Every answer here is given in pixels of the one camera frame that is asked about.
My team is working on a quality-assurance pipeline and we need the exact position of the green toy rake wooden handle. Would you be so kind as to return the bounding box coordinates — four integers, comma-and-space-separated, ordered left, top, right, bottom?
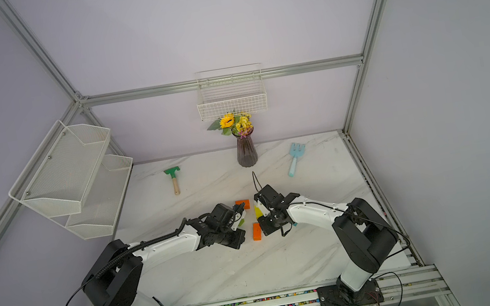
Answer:
164, 166, 181, 195

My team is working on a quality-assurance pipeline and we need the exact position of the white two-tier mesh shelf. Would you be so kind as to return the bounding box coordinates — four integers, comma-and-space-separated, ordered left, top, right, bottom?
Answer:
9, 121, 133, 240

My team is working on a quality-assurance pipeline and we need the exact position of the dark ribbed glass vase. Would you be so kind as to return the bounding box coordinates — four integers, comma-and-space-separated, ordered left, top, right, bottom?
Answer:
234, 129, 259, 168

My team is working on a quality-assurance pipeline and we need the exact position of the yellow artificial flower bouquet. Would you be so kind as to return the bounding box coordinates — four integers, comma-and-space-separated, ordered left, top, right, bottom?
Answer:
207, 112, 254, 138

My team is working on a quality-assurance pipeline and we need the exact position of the white wire wall basket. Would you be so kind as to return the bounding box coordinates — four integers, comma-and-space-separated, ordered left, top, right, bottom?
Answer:
195, 63, 268, 122

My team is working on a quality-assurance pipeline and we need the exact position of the yellow rectangular block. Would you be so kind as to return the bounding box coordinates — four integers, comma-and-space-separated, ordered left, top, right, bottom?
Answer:
255, 206, 264, 219

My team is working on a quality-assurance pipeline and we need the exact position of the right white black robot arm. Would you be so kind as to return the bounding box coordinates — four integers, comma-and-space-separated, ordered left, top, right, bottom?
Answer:
254, 185, 399, 294

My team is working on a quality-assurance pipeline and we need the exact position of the orange block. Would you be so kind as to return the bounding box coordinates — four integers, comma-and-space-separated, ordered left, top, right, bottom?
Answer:
252, 223, 263, 241
235, 199, 250, 210

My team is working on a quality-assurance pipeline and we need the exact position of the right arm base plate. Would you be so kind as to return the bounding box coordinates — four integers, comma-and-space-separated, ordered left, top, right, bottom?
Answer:
316, 280, 385, 306

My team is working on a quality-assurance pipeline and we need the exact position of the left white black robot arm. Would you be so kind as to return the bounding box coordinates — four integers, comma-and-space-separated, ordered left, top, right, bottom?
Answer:
80, 203, 246, 306

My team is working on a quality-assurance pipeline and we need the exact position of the light blue toy fork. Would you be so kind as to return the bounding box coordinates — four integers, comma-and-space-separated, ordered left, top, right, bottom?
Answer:
288, 143, 306, 177

